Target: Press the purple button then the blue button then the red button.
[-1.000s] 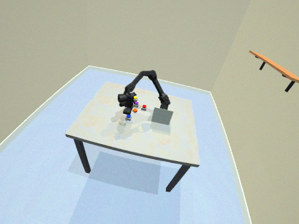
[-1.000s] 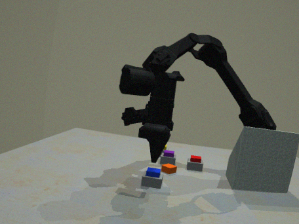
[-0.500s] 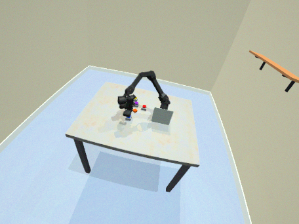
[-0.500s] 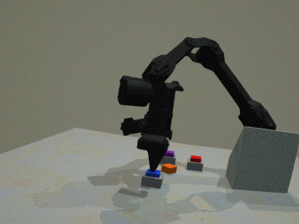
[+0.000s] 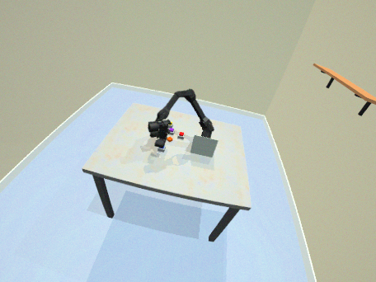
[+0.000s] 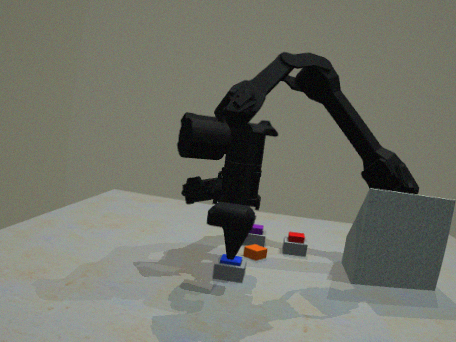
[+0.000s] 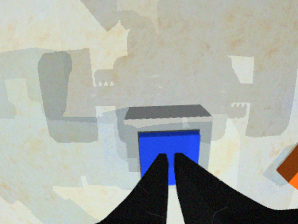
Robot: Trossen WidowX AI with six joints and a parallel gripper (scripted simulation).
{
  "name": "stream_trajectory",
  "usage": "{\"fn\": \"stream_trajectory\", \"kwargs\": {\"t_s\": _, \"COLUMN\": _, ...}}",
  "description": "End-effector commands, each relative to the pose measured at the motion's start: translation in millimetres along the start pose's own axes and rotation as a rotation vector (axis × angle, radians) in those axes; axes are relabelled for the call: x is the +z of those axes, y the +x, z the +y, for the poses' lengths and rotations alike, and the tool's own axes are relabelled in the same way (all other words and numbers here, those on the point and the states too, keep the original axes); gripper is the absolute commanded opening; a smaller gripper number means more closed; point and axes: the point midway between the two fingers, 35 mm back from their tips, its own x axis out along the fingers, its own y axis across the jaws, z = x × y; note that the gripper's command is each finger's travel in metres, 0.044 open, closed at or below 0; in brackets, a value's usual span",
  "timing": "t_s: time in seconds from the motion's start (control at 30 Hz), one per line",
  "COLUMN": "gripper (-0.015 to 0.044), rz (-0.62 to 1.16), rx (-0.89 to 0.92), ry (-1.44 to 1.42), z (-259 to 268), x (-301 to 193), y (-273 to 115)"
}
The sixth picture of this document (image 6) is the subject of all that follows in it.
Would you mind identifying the orange block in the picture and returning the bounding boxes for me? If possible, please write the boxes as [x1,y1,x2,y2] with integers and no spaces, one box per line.
[244,245,267,261]

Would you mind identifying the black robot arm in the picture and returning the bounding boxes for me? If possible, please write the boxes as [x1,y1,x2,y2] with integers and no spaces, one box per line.
[177,52,419,205]

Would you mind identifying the blue button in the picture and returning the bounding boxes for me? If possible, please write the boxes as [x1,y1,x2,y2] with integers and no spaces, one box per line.
[213,254,247,283]

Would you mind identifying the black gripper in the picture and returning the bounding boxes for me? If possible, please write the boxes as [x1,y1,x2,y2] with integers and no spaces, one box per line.
[206,160,262,260]

